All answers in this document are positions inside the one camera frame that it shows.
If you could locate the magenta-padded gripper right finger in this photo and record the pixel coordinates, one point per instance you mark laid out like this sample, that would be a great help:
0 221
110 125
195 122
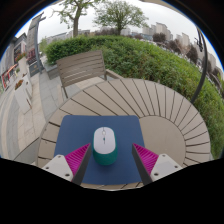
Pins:
146 159

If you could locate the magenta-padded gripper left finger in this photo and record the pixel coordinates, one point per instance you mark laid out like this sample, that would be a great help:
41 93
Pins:
76 159

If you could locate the white and teal computer mouse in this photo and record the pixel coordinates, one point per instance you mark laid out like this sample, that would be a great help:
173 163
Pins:
104 146

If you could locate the blue rectangular mouse pad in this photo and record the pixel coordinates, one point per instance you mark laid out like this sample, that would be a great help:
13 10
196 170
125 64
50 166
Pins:
73 133

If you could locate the brown slatted outdoor chair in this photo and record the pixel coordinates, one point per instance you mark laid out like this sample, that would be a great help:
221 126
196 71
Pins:
81 68

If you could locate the dark curved umbrella pole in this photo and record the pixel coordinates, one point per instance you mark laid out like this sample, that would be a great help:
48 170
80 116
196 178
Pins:
201 73

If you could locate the green trimmed hedge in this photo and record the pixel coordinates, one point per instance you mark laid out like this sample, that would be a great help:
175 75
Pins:
150 56

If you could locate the distant apartment buildings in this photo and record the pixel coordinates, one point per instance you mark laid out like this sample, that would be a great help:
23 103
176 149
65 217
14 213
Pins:
180 41

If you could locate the bare-trunked leaning tree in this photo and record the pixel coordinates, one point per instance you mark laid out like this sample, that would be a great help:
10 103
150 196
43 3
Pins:
76 23

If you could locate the round leafy green tree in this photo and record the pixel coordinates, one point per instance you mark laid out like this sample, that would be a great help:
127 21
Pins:
120 15

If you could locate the tall grey sign post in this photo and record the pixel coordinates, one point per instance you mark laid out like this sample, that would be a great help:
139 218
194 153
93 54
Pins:
33 43

